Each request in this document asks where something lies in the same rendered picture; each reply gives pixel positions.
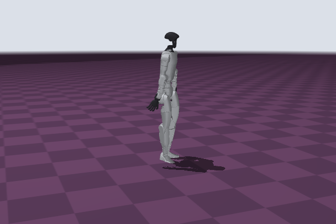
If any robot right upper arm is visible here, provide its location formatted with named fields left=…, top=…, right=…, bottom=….
left=160, top=54, right=170, bottom=81

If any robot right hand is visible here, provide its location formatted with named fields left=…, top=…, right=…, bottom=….
left=146, top=94, right=160, bottom=111

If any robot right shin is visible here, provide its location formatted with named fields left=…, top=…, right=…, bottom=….
left=159, top=125, right=170, bottom=157

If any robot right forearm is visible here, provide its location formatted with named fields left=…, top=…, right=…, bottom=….
left=156, top=75, right=165, bottom=99

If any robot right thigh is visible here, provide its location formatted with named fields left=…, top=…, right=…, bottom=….
left=159, top=92, right=172, bottom=131

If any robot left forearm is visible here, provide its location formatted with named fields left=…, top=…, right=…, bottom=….
left=171, top=74, right=177, bottom=91

